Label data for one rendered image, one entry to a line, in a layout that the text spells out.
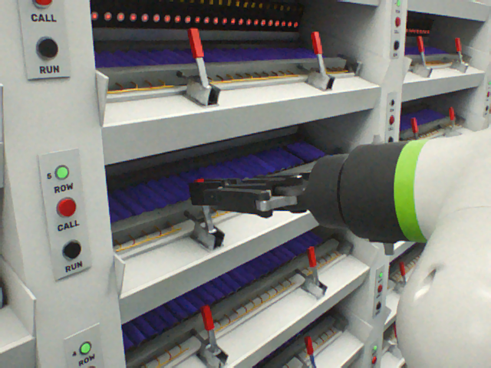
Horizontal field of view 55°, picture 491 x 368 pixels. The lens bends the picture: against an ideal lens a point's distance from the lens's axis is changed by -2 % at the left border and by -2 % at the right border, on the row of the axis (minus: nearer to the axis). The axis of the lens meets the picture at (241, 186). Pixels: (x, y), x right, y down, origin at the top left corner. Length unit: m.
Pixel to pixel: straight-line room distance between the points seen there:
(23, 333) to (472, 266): 0.39
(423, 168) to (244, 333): 0.47
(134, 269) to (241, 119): 0.23
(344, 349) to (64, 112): 0.82
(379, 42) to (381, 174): 0.56
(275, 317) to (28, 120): 0.54
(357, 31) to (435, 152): 0.59
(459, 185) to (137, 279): 0.36
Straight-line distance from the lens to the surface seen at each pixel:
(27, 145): 0.45
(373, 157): 0.44
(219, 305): 0.78
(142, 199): 0.67
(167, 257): 0.61
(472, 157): 0.39
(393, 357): 1.42
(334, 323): 1.13
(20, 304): 0.50
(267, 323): 0.82
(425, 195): 0.40
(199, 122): 0.57
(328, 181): 0.46
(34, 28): 0.45
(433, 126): 1.43
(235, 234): 0.67
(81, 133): 0.47
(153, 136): 0.53
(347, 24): 0.98
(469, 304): 0.30
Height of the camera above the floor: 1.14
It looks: 16 degrees down
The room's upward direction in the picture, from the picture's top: 1 degrees counter-clockwise
